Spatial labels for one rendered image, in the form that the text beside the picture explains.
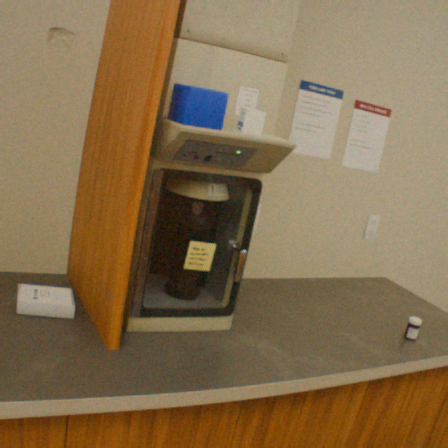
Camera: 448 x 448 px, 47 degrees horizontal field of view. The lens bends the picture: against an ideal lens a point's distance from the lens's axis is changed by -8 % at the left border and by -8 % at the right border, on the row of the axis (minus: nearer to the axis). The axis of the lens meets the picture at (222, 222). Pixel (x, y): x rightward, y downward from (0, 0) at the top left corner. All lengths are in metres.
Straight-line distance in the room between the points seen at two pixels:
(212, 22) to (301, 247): 1.13
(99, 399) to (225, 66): 0.84
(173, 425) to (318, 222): 1.16
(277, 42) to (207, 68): 0.21
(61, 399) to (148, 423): 0.25
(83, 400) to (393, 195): 1.71
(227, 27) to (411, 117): 1.26
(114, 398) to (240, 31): 0.92
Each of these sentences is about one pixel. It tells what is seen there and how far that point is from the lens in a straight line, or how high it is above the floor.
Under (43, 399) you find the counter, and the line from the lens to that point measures 1.18.
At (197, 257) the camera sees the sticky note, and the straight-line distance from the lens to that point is 1.46.
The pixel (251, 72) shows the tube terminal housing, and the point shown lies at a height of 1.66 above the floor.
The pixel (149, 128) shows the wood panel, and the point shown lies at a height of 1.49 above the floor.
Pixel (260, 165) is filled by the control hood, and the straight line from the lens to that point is 1.43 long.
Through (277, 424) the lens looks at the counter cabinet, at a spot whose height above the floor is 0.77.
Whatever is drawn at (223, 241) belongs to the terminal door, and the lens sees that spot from 1.48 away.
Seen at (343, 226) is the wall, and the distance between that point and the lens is 2.32.
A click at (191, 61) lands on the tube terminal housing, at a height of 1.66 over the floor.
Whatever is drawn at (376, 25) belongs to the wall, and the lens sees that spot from 2.26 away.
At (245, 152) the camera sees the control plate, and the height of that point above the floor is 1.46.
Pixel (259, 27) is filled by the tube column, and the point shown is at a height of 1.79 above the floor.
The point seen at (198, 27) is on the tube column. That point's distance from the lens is 1.36.
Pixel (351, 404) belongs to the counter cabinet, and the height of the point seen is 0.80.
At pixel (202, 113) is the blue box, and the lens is 1.26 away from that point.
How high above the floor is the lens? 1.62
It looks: 14 degrees down
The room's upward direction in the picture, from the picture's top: 12 degrees clockwise
